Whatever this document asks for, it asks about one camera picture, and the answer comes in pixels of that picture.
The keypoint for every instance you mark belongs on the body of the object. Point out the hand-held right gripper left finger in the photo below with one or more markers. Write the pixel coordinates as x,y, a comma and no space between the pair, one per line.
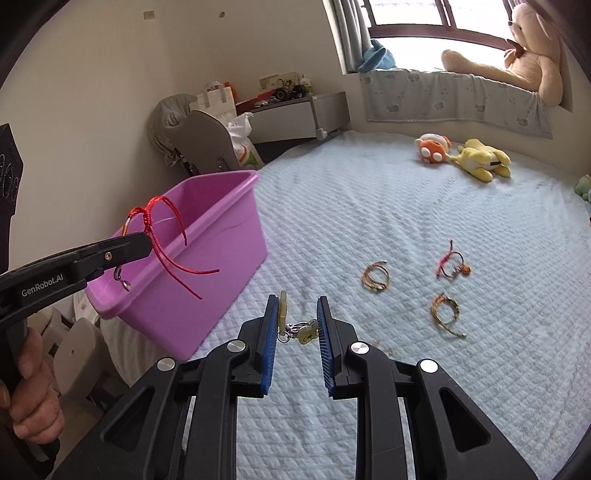
270,350

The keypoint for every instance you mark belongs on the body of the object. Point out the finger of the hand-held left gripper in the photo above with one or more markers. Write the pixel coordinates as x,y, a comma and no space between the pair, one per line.
124,247

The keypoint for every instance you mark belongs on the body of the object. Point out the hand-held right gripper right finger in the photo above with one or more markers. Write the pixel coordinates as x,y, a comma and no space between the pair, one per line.
325,350

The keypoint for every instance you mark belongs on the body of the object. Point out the purple plastic tub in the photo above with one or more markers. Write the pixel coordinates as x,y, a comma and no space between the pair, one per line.
221,258

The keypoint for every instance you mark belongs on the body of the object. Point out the person's left hand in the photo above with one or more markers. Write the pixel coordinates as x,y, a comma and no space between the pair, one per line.
37,397

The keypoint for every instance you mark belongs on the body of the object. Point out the white small chair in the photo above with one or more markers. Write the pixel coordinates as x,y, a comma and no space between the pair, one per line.
78,355

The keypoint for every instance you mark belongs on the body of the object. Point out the grey chair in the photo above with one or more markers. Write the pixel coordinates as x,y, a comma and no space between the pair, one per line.
207,138

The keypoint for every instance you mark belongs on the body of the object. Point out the grey garment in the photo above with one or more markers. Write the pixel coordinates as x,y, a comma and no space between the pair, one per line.
168,115

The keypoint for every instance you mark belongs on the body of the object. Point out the light blue quilted blanket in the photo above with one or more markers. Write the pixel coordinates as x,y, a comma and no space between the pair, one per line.
369,207

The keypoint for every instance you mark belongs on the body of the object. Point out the white plastic bag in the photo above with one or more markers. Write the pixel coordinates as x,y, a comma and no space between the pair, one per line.
242,138

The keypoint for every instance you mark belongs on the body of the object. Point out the white paper bag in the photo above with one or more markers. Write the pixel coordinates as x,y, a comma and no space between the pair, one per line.
214,99

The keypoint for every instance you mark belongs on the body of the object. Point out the grey desk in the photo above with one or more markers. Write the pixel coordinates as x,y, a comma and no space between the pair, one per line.
286,120

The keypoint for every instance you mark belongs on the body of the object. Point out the black toy car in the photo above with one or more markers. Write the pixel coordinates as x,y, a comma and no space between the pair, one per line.
291,92

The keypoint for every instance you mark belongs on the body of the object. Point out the orange plush toy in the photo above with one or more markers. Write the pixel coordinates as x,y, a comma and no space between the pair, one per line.
431,148

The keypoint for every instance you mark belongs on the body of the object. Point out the yellow plush toy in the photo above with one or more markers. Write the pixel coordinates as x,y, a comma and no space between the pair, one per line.
480,159

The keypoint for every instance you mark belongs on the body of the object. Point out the grey windowsill cloth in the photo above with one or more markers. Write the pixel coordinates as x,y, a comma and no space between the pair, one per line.
438,99

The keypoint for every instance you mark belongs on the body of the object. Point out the blue plush toy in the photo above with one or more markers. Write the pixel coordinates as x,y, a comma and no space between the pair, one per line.
376,57

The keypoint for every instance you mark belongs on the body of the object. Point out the green plush toy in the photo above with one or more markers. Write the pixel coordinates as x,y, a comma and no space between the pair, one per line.
582,187

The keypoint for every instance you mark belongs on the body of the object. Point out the grey curtain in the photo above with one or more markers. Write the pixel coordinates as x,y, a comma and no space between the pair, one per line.
351,32

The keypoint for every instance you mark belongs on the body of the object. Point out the large beige teddy bear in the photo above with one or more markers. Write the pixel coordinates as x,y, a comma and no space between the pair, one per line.
531,60

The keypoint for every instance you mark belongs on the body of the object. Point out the brown window frame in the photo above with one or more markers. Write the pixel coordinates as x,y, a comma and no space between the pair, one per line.
415,30

